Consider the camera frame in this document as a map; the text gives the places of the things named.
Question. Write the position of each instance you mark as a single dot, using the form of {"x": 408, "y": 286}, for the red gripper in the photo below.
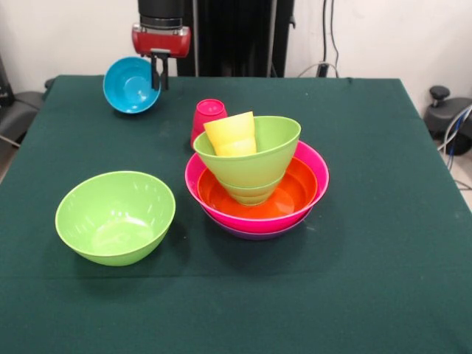
{"x": 160, "y": 42}

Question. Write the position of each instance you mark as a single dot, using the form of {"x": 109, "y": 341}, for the small blue bowl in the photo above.
{"x": 127, "y": 85}

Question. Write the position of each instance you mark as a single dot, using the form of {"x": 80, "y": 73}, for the red cup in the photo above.
{"x": 206, "y": 114}

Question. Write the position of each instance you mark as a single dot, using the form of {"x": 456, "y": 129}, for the yellow cup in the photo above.
{"x": 232, "y": 136}

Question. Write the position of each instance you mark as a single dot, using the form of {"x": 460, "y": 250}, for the medium green bowl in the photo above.
{"x": 265, "y": 162}

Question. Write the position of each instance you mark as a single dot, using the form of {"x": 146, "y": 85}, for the large green bowl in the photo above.
{"x": 114, "y": 217}

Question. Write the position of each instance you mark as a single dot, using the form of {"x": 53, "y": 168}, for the small ribbed green bowl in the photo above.
{"x": 250, "y": 195}

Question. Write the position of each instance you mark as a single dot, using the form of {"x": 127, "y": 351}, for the orange bowl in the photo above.
{"x": 295, "y": 191}

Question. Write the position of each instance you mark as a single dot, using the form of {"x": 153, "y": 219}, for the pink bowl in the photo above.
{"x": 321, "y": 173}

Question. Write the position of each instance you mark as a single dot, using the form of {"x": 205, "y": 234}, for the purple bowl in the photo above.
{"x": 262, "y": 236}

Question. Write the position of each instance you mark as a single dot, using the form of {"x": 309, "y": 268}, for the black office chair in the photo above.
{"x": 22, "y": 103}

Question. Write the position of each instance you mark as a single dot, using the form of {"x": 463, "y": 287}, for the black plug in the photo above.
{"x": 323, "y": 69}

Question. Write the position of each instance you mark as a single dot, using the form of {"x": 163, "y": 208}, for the dark green tablecloth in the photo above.
{"x": 236, "y": 295}

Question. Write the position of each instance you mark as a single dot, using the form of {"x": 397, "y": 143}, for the black chair with round knob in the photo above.
{"x": 442, "y": 118}

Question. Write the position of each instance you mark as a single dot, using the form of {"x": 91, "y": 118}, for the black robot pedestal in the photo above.
{"x": 236, "y": 37}

